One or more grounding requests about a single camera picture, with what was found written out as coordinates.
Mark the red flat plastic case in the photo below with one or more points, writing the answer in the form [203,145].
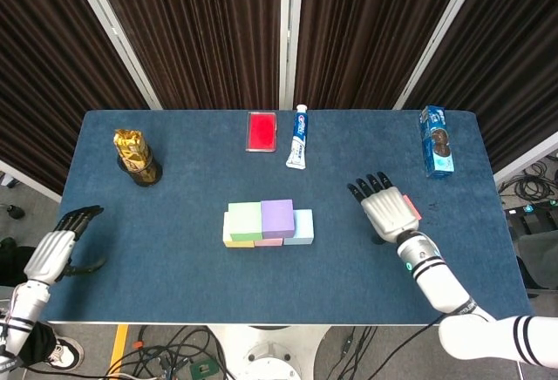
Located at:
[262,131]

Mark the blue cookie box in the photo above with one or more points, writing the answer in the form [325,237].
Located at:
[438,144]

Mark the black box with green light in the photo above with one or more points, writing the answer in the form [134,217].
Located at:
[532,216]

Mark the light blue cube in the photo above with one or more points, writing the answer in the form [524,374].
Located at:
[303,227]

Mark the red-orange cube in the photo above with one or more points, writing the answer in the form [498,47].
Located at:
[414,208]

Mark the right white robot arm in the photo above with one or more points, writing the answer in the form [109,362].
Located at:
[436,280]

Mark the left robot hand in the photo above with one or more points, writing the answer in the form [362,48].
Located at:
[50,255]

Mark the yellow cube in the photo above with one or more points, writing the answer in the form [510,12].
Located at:
[240,244]

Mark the yellow floor tape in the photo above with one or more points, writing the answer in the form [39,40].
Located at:
[118,345]

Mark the dark brown pleated curtain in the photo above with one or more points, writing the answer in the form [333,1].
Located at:
[370,27]
[43,70]
[514,49]
[196,27]

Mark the green cube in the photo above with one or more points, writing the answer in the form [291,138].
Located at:
[244,223]

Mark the white blue toothpaste tube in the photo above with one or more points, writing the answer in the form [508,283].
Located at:
[298,136]

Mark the green electronics box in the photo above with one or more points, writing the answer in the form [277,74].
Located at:
[202,369]

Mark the gold snack bag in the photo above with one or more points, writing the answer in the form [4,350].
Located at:
[128,144]

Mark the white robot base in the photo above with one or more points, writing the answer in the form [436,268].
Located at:
[270,354]

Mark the blue table cloth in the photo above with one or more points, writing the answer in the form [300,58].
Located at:
[261,293]

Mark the black mesh pen holder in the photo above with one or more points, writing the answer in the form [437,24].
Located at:
[148,175]

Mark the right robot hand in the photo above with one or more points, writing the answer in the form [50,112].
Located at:
[388,214]

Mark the pink cube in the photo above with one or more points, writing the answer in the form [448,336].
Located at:
[269,242]

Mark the purple cube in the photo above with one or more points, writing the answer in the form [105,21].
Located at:
[276,219]

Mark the black white sneaker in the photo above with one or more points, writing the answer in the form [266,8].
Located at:
[67,354]

